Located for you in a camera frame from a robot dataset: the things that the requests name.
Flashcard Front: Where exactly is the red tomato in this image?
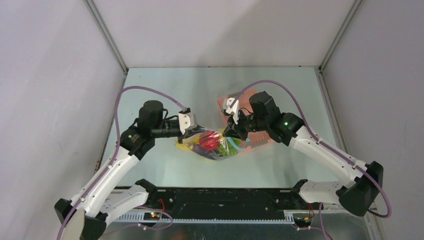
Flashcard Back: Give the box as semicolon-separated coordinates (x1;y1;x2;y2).
198;130;221;151

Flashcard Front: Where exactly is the green grapes bunch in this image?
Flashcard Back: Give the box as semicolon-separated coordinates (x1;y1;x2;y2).
218;139;238;157

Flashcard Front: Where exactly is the clear zip top bag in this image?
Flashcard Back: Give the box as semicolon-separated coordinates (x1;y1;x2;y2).
175;127;251;161

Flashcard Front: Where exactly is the yellow banana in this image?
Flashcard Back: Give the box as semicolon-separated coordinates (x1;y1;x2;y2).
175;142;191;151

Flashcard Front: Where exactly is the dark purple eggplant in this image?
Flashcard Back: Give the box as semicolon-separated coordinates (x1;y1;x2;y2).
192;144;217;160

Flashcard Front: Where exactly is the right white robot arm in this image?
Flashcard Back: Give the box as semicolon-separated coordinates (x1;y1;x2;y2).
222;91;384;217

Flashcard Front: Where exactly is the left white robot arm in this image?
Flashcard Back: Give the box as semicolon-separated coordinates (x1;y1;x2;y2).
54;100;198;240

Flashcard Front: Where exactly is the pink plastic basket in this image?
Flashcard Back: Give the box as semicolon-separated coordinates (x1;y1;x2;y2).
216;88;274;154

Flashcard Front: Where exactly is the left circuit board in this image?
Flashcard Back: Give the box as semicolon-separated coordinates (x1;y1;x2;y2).
143;211;162;221

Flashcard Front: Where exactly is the circuit board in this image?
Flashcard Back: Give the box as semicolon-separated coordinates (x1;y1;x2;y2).
293;217;314;231
143;211;162;221

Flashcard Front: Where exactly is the right circuit board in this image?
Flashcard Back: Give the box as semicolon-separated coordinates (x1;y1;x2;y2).
293;217;314;231

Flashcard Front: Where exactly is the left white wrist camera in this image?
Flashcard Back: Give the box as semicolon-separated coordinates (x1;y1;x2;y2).
177;108;198;135

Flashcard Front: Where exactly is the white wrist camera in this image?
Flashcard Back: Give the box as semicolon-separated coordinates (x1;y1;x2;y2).
177;108;198;135
221;97;240;125

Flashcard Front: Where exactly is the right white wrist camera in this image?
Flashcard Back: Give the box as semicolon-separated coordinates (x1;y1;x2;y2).
221;97;240;125

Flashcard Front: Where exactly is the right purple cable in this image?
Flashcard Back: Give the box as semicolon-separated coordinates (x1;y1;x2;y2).
233;79;392;240

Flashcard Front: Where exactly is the purple cable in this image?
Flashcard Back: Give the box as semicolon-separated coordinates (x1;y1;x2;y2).
233;79;392;240
56;86;190;240

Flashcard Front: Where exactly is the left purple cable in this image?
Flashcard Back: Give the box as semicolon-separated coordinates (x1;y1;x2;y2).
56;86;190;240

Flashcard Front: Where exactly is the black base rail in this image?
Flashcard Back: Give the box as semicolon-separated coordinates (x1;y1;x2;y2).
125;187;319;221

